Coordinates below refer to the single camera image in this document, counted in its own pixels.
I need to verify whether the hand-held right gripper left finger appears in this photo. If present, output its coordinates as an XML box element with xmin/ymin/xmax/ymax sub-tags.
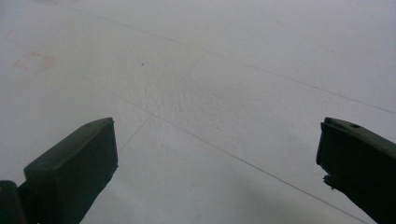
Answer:
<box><xmin>23</xmin><ymin>117</ymin><xmax>120</xmax><ymax>224</ymax></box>

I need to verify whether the white table cover sheet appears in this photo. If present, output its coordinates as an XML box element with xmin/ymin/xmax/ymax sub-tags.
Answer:
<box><xmin>0</xmin><ymin>0</ymin><xmax>396</xmax><ymax>224</ymax></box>

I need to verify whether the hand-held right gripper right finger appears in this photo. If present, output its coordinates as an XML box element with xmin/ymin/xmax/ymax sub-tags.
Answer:
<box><xmin>316</xmin><ymin>117</ymin><xmax>396</xmax><ymax>224</ymax></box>

